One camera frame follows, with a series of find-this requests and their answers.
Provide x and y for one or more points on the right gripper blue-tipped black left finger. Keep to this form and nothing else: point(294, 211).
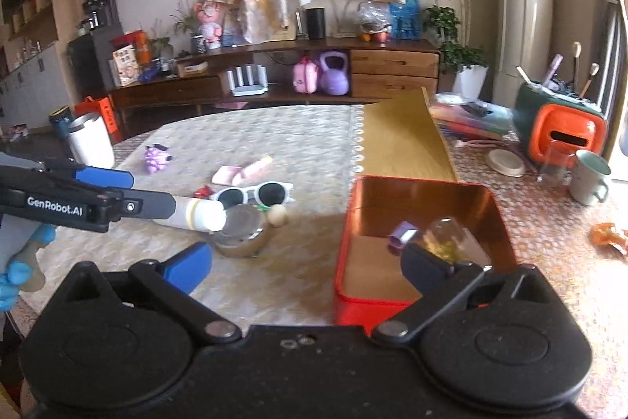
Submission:
point(167, 286)

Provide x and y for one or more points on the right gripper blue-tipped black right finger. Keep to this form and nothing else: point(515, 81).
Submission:
point(442, 286)

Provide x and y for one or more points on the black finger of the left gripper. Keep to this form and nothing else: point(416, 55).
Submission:
point(142, 204)

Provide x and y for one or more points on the glass jar with yellow beads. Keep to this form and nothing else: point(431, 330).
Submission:
point(449, 240)

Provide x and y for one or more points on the purple toy figure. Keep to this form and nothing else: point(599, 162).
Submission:
point(156, 158)

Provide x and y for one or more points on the white yellow tube bottle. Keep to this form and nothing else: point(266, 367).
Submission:
point(193, 214)

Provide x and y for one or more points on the blue gloved hand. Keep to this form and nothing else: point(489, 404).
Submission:
point(20, 241)

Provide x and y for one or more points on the white tumbler cup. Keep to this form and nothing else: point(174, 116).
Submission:
point(89, 141)

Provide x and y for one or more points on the red metal tin box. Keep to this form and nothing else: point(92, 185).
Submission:
point(384, 215)

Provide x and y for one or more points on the red candy wrapper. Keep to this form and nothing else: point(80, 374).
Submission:
point(204, 192)

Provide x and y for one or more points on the orange bag on floor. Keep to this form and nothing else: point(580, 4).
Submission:
point(103, 107)

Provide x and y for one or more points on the pink comb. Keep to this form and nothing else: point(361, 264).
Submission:
point(227, 176)

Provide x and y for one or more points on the pink tube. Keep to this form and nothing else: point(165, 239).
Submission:
point(252, 170)

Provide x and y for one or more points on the wooden egg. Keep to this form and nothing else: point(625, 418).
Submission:
point(277, 215)

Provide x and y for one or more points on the white framed sunglasses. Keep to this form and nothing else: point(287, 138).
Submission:
point(265, 194)

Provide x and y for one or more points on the snack box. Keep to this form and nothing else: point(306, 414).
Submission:
point(126, 66)

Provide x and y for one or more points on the round beige coaster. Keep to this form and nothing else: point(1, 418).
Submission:
point(506, 163)

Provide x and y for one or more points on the black mini fridge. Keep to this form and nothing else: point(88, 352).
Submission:
point(89, 58)

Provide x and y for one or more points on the yellow table runner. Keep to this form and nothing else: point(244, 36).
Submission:
point(400, 138)

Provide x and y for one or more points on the cream patterned tablecloth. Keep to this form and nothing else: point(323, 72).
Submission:
point(292, 167)

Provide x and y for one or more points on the clear drinking glass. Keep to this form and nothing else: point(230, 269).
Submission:
point(556, 163)

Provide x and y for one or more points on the white wifi router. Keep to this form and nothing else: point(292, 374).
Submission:
point(247, 81)

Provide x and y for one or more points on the stack of books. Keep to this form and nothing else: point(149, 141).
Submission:
point(472, 118)

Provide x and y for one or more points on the orange crumpled wrapper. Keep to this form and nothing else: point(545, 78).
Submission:
point(608, 235)

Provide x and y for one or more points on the white green mug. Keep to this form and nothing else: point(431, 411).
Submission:
point(590, 178)

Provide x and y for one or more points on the orange green storage box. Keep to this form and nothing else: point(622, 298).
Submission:
point(541, 116)

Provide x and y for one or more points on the pink doll figure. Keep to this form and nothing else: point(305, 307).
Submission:
point(210, 15)

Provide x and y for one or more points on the pink toy case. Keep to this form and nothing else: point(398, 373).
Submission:
point(305, 76)

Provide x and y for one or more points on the purple kettlebell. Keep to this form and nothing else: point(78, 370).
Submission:
point(334, 81)

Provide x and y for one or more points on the wooden tv cabinet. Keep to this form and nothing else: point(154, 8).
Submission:
point(375, 72)

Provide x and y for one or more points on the black speaker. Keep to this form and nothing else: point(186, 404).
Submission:
point(316, 23)

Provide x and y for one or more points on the blue box on cabinet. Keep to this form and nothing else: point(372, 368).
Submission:
point(406, 23)

